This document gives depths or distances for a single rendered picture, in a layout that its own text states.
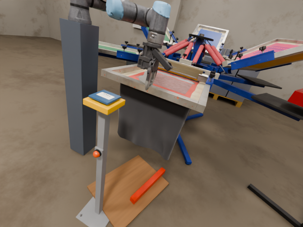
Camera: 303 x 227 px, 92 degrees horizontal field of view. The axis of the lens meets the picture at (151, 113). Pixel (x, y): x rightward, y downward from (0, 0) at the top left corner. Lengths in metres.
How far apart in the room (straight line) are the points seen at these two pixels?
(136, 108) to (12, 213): 1.11
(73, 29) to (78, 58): 0.18
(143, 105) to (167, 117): 0.16
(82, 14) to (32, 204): 1.38
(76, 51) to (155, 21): 0.70
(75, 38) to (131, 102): 0.60
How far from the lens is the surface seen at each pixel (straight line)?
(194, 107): 0.71
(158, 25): 0.70
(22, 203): 1.55
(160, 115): 0.87
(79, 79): 1.28
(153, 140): 1.00
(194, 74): 1.27
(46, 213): 1.45
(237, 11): 5.41
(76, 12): 1.25
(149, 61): 0.71
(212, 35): 3.23
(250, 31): 5.40
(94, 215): 1.37
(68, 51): 1.29
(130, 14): 0.73
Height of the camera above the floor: 1.25
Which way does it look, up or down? 29 degrees down
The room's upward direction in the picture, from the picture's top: 14 degrees clockwise
